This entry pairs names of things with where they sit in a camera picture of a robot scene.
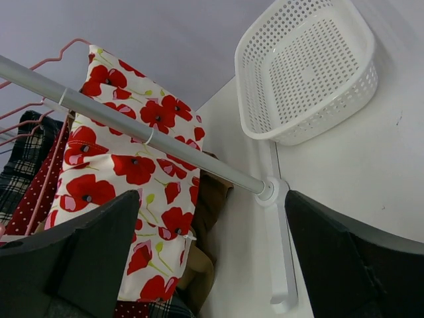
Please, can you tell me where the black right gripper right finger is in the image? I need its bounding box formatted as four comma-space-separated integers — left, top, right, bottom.
285, 190, 423, 317

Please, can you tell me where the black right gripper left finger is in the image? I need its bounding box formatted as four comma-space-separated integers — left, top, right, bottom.
1, 191, 140, 317

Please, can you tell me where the red polka dot skirt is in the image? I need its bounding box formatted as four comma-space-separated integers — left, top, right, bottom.
5, 128, 69, 235

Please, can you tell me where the red poppy print skirt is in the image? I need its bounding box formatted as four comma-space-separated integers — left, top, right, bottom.
45, 45, 205, 301

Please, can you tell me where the pink wire hanger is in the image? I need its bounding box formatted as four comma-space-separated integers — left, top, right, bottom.
0, 99, 76, 237
1, 38, 90, 89

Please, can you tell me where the brown tan skirt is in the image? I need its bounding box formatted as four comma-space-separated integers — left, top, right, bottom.
178, 170, 234, 315

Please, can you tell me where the dark plaid skirt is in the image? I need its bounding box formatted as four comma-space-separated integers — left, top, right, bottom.
1, 111, 63, 225

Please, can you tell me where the silver white clothes rack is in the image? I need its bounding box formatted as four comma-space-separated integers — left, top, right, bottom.
1, 57, 298, 314

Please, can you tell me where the white perforated plastic basket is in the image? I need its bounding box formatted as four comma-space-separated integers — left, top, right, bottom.
235, 0, 378, 146

